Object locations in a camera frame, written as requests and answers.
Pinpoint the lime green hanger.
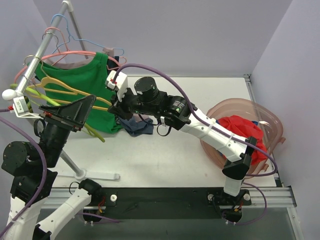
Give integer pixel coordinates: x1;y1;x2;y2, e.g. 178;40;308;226
25;86;105;143

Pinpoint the yellow plastic hanger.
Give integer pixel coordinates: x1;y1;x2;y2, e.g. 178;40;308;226
32;72;111;111

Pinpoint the green tank top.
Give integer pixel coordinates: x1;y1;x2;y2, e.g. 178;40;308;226
35;52;122;134

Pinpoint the pink plastic hanger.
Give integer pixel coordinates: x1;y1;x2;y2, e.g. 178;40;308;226
13;50;127;85

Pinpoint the red tank top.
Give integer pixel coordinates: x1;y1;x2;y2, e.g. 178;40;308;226
216;115;267;152

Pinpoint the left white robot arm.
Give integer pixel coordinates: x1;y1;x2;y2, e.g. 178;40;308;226
0;94;102;240

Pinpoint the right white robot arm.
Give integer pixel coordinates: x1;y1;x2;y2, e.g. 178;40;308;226
105;71;257;204

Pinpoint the dark grey-blue tank top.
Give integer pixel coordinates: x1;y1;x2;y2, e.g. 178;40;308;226
114;64;154;137

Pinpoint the silver clothes rack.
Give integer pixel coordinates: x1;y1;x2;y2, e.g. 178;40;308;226
1;0;121;181

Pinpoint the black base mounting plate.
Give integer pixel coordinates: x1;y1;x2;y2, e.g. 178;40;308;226
83;187;252;220

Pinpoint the pink translucent plastic basin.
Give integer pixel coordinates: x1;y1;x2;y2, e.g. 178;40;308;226
200;98;285;175

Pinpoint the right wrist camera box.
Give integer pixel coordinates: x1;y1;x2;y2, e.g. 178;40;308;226
105;70;128;102

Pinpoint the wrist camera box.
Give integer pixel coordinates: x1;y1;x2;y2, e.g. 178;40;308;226
105;70;128;102
12;96;41;119

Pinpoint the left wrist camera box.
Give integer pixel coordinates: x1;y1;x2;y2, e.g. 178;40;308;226
12;96;41;119

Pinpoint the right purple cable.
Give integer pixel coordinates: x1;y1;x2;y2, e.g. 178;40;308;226
113;62;279;226

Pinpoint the purple cable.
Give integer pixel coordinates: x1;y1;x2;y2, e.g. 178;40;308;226
113;62;279;226
0;107;121;235

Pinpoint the pink wire hanger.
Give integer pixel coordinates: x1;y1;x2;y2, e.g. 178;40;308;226
42;26;70;53

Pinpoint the light blue wire hanger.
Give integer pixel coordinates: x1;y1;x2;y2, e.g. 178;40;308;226
51;13;125;57

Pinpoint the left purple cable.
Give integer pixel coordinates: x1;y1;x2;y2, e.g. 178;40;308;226
0;107;121;235

